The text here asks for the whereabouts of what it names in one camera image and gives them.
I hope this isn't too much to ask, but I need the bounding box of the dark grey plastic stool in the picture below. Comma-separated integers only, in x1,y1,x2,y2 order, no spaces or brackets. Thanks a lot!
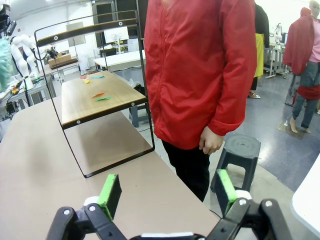
209,133,262,201

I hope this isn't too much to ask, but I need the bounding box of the white board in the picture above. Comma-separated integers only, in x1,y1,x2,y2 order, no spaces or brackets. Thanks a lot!
103,26,130,45

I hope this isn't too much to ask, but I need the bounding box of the person in red jacket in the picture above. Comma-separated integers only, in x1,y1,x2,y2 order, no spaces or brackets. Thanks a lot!
144,0,258,203

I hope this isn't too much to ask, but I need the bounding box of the figure in yellow apron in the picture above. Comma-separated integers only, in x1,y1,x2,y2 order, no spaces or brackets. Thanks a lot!
248,2,271,99

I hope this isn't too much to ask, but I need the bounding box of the mannequin in red hoodie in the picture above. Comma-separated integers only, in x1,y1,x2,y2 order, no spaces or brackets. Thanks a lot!
283,0,320,135

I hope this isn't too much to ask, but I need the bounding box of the black power brick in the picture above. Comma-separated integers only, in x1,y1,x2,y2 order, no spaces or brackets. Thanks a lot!
6,101,20,113

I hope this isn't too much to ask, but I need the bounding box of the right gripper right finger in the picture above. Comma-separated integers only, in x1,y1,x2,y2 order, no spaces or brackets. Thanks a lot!
206,168,293,240

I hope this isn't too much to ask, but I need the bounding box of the two-tier wooden shelf black frame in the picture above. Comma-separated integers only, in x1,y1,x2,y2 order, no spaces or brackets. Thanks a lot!
33,9,156,179

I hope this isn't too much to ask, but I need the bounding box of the person's left hand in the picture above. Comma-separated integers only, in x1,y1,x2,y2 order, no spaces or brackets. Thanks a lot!
199,125,225,155

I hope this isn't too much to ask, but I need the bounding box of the left forearm in red sleeve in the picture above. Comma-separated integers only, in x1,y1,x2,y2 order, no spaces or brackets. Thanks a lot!
207,57,258,137

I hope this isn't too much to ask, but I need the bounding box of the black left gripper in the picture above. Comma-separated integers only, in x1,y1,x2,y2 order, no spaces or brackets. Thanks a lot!
0,3,18,37

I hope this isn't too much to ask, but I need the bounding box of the background white table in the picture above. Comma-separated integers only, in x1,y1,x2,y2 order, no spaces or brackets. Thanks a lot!
93,49,146,73

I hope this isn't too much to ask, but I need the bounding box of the teal chenille duster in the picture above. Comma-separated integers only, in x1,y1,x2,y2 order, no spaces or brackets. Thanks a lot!
0,37,13,92

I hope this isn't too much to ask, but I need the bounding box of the brown wooden tray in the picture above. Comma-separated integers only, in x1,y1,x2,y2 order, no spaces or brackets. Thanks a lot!
48,53,80,70

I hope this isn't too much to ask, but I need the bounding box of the grey aluminium workbench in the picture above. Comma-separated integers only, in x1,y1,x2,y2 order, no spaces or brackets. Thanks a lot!
0,74,54,109

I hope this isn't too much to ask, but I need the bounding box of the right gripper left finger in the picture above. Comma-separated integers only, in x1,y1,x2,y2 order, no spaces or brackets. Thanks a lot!
46,173,131,240

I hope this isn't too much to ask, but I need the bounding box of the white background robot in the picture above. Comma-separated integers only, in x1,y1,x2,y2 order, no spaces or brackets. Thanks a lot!
9,33,42,90

